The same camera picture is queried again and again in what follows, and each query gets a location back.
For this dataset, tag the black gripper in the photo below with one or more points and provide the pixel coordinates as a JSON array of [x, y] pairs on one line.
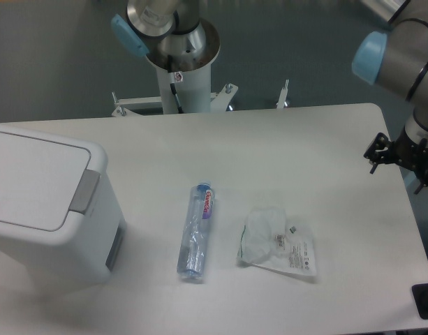
[[402, 152]]

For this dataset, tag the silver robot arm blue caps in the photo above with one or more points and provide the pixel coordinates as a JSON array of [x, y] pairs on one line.
[[398, 62]]

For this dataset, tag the silver robot base arm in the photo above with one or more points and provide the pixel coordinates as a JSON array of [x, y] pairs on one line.
[[170, 34]]

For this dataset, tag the white trash can body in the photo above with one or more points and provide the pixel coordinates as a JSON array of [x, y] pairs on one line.
[[86, 245]]

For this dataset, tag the white trash can lid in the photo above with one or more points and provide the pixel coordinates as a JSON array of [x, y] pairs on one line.
[[39, 176]]

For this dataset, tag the black device at table edge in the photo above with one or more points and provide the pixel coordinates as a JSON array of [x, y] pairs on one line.
[[420, 295]]

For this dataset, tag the crumpled clear plastic bag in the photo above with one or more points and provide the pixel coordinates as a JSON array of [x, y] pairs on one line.
[[270, 240]]

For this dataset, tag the clear plastic water bottle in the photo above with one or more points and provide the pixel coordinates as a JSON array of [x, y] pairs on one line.
[[195, 236]]

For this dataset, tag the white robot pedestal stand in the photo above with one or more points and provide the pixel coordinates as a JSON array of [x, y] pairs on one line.
[[180, 93]]

